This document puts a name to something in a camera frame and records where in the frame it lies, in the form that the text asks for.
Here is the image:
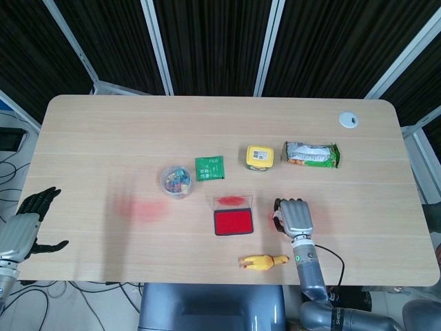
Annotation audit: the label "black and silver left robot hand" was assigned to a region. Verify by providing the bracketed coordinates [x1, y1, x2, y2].
[0, 187, 70, 263]

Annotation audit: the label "black floor cables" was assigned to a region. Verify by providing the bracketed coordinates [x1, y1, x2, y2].
[0, 151, 143, 331]

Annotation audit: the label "green silver snack packet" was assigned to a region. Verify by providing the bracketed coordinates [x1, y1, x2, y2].
[283, 140, 342, 170]

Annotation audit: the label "green tea sachet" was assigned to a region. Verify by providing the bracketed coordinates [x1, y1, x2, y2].
[194, 155, 226, 182]

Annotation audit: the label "grey robot torso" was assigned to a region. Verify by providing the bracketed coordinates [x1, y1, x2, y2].
[137, 283, 287, 331]

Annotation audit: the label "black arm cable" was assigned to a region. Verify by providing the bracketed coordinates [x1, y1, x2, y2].
[314, 243, 346, 287]

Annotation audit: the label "white aluminium partition post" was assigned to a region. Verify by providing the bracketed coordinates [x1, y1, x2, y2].
[139, 0, 174, 97]
[41, 0, 101, 96]
[364, 13, 441, 100]
[254, 0, 286, 97]

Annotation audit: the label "white round cable grommet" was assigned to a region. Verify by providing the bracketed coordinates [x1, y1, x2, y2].
[338, 111, 360, 129]

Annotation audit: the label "yellow lidded jar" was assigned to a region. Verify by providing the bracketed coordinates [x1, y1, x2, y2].
[245, 145, 276, 172]

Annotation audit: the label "red ink pad clear lid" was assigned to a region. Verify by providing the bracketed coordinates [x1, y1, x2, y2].
[212, 195, 256, 237]

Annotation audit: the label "yellow rubber chicken toy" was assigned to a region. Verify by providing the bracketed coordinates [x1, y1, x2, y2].
[238, 253, 291, 272]

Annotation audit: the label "black box device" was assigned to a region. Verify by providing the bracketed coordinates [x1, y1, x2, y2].
[0, 127, 29, 152]

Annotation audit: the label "clear round tub of clips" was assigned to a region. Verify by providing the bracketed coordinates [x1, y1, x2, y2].
[160, 165, 194, 200]

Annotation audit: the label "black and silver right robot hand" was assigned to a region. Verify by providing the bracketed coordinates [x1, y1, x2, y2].
[272, 197, 315, 240]

